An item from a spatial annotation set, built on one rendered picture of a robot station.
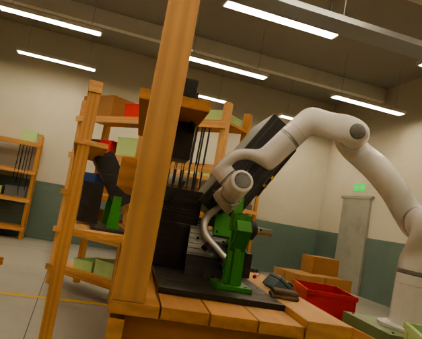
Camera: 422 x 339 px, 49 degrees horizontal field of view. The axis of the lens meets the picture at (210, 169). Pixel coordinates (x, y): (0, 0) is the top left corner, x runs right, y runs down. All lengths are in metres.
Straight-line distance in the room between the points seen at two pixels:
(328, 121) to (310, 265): 7.05
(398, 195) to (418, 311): 0.39
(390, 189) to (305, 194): 10.56
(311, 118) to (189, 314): 0.82
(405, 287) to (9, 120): 10.00
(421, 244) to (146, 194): 0.93
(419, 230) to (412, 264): 0.13
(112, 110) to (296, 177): 7.23
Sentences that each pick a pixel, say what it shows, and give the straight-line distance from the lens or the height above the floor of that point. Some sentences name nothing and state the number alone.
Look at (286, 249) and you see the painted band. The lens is 12.09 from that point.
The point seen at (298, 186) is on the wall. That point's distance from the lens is 12.17.
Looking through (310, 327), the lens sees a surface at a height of 0.88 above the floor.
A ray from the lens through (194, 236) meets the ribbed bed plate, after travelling 1.94.
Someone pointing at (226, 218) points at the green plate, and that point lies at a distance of 1.96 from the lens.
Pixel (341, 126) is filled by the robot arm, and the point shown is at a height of 1.52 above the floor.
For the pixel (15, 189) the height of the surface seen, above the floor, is 0.99.
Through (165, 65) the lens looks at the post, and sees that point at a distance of 1.35.
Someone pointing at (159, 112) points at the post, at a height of 1.41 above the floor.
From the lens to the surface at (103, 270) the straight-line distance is 5.51.
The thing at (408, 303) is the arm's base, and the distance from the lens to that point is 1.73.
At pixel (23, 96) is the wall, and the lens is 11.10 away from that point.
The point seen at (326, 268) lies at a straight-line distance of 8.77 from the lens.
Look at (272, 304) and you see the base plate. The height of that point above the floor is 0.90.
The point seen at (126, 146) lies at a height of 1.76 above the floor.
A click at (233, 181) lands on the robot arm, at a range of 1.64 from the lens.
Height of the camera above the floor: 1.15
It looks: 6 degrees up
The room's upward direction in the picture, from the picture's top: 10 degrees clockwise
